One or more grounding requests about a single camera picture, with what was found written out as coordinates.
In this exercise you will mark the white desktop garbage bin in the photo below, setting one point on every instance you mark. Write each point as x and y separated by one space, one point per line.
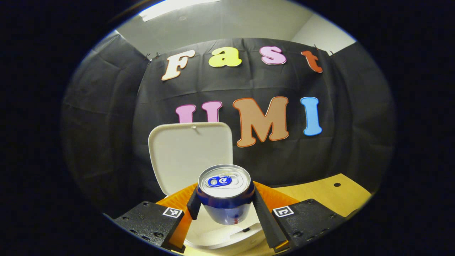
185 153

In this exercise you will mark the black backdrop cloth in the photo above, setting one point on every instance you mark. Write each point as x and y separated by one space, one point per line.
337 142

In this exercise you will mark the blue pop can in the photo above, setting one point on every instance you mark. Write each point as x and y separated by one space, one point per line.
225 206

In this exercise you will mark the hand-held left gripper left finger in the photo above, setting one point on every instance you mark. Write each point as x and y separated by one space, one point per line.
193 206

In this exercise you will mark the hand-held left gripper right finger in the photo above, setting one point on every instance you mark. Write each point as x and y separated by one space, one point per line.
266 220

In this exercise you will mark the ceiling light panel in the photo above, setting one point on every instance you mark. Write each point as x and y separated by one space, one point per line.
170 9

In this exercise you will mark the wooden desktop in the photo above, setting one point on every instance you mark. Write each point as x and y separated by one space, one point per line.
320 195

